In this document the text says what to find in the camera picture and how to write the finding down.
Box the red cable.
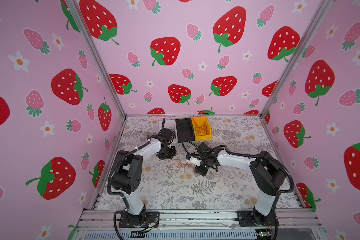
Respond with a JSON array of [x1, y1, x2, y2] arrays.
[[192, 111, 211, 138]]

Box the orange and black cables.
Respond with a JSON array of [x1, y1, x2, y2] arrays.
[[167, 158, 196, 173]]

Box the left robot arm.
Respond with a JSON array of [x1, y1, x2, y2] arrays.
[[107, 119, 176, 226]]

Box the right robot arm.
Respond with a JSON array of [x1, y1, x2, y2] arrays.
[[181, 141, 295, 227]]

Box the white plastic bin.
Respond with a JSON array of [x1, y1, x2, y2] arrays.
[[159, 119, 167, 131]]

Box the black plastic bin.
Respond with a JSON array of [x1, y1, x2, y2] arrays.
[[175, 118, 195, 143]]

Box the yellow plastic bin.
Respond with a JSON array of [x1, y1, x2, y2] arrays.
[[191, 117, 212, 141]]

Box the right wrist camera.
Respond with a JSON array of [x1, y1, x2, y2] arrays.
[[186, 154, 203, 167]]

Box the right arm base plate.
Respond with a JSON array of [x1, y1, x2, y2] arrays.
[[235, 211, 280, 227]]

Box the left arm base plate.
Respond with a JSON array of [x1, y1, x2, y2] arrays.
[[117, 211, 160, 228]]

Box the aluminium frame rail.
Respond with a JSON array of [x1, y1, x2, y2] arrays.
[[73, 209, 329, 240]]

